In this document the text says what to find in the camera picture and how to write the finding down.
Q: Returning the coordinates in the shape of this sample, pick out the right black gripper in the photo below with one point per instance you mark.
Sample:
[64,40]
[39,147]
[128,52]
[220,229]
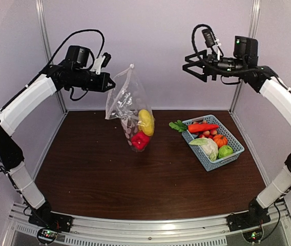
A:
[209,68]

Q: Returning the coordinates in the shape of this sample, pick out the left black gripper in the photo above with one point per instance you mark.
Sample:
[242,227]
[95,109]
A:
[107,78]

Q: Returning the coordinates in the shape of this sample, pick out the clear polka dot zip bag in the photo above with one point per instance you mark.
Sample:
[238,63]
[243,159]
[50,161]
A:
[125,101]

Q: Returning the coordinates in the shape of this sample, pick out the yellow toy bell pepper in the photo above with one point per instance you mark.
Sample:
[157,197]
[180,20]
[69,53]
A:
[146,122]

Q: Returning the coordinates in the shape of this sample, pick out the orange toy carrot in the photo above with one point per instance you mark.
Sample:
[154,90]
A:
[193,128]

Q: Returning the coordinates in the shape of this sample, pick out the red toy bell pepper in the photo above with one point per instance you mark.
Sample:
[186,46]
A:
[140,140]

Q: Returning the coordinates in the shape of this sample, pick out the green toy apple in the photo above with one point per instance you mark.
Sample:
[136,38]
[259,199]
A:
[225,151]

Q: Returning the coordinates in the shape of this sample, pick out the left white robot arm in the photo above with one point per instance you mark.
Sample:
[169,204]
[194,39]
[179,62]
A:
[47,83]

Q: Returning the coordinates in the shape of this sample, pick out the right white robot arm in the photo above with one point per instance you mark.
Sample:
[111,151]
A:
[244,66]

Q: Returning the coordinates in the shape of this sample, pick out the orange toy pumpkin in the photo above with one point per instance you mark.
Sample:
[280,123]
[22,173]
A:
[220,140]

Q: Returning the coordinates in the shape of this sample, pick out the toy cabbage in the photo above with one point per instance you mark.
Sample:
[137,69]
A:
[208,146]

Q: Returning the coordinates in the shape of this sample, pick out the blue plastic basket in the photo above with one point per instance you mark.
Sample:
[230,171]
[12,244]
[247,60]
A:
[232,142]

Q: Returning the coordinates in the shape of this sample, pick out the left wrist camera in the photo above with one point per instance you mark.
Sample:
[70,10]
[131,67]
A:
[101,62]

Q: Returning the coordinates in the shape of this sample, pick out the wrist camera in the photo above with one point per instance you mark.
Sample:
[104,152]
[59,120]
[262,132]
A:
[213,43]
[101,62]

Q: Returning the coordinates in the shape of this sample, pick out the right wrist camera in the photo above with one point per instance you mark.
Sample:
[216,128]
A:
[213,43]

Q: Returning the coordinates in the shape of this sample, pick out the left aluminium frame post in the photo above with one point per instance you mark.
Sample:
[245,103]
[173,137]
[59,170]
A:
[46,45]

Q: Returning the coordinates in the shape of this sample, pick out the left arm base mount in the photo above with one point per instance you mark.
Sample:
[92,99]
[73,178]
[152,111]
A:
[50,223]

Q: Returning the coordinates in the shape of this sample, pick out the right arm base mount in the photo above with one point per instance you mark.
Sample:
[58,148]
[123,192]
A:
[250,227]

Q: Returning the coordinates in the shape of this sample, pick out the aluminium front rail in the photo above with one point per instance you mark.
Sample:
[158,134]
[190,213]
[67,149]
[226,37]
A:
[211,230]

